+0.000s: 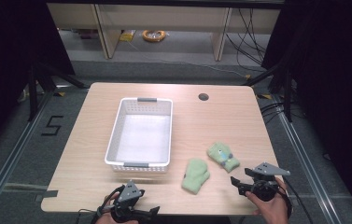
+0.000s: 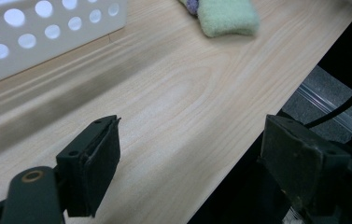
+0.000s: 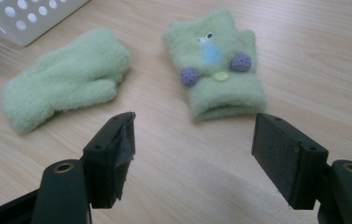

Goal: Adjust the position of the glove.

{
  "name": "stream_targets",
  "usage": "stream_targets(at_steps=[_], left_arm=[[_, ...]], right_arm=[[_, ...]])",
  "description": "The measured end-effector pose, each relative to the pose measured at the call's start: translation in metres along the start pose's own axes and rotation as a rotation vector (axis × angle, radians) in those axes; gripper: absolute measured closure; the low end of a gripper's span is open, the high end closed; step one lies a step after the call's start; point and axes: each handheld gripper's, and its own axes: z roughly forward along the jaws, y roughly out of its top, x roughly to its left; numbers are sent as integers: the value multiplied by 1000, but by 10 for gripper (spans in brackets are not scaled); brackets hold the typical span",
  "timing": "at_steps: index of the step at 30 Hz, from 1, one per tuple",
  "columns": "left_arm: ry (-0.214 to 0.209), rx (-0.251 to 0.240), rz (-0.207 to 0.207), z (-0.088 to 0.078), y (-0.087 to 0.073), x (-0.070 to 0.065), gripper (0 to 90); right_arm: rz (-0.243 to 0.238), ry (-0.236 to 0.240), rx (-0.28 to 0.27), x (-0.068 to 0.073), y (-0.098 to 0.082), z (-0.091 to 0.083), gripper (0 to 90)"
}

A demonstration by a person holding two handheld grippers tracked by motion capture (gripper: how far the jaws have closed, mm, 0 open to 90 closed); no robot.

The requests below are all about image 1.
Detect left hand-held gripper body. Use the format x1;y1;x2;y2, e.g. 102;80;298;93
111;179;146;224

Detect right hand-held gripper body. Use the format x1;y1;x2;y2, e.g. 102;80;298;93
251;161;291;203

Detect green mitten with animal print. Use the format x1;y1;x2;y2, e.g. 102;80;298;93
206;141;241;174

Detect plain green mitten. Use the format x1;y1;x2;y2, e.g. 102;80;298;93
180;158;211;196

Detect white plastic basket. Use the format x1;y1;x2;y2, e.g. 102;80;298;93
104;96;175;174

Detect person's left hand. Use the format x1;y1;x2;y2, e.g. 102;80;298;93
94;193;141;224

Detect person's right hand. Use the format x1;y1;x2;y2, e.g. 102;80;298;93
245;176;290;224

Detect black metal stand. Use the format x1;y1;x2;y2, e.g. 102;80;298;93
241;62;293;123
26;60;88;123

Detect grey tape strip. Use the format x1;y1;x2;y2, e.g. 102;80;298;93
35;189;59;203

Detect black curtain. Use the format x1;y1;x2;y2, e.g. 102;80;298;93
260;0;352;222
0;0;76;160

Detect yellow packet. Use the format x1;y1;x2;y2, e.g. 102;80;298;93
119;29;137;43

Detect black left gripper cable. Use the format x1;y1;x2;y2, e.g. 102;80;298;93
90;185;126;224

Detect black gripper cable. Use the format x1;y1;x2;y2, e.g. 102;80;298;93
283;175;316;224
90;185;126;224

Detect aluminium floor rail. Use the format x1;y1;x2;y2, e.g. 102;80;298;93
0;89;55;220
271;92;344;224

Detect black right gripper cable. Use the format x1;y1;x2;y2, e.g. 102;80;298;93
283;175;316;224

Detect black cables by stand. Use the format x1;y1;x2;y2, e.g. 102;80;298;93
259;100;289;126

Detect bundle of black floor cables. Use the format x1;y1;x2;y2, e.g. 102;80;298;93
225;7;269;73

